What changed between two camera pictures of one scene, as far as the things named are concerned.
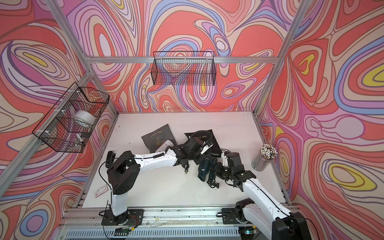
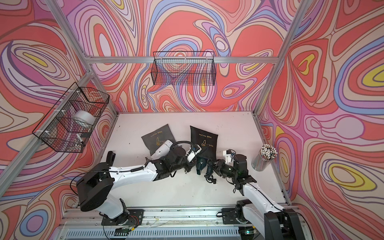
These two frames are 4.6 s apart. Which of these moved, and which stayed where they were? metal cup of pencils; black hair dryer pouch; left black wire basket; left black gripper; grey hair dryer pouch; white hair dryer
Moved: left black gripper; black hair dryer pouch
Stayed: white hair dryer; metal cup of pencils; left black wire basket; grey hair dryer pouch
